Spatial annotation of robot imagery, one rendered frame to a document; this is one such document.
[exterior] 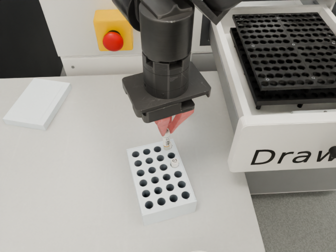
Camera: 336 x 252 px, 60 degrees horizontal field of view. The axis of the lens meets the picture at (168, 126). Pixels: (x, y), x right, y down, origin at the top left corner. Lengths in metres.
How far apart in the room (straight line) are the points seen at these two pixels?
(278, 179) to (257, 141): 0.85
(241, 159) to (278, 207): 0.99
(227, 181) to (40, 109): 0.39
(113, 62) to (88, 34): 0.09
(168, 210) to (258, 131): 0.18
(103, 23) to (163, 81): 0.29
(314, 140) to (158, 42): 0.25
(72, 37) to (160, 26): 0.41
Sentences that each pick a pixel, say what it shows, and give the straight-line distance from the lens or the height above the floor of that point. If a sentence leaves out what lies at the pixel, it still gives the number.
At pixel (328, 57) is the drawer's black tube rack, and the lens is 0.58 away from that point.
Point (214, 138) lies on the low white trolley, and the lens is 0.57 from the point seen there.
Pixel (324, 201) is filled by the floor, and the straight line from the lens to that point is 1.51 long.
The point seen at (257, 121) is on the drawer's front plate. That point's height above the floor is 0.93.
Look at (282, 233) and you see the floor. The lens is 1.37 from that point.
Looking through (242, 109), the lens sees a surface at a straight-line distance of 0.44.
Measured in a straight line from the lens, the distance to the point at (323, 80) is 0.53.
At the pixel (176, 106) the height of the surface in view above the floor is 0.94.
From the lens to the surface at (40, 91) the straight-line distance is 0.68.
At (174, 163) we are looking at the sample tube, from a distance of 0.47.
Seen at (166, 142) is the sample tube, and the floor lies 0.83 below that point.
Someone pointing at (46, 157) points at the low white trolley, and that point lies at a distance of 0.58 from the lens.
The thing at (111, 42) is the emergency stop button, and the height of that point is 0.88.
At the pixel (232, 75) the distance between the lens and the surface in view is 0.49.
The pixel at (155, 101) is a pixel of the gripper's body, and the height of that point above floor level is 0.95.
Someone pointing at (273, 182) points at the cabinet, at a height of 0.16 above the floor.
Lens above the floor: 1.20
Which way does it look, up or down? 49 degrees down
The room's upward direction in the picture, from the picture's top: straight up
